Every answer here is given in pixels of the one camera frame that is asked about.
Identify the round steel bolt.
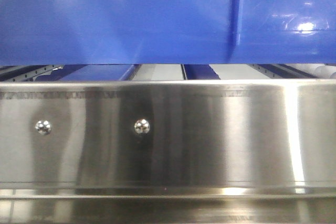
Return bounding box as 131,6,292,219
35,120,52,135
134,119,150,134

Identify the left white roller track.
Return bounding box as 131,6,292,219
249,63,335,79

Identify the right round steel bolt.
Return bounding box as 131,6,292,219
134,119,150,134

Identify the stainless steel rack front beam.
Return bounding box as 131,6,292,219
1,79,335,223

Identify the left round steel bolt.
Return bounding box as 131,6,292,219
35,120,52,135

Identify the large blue plastic bin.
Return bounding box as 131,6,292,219
1,0,335,65

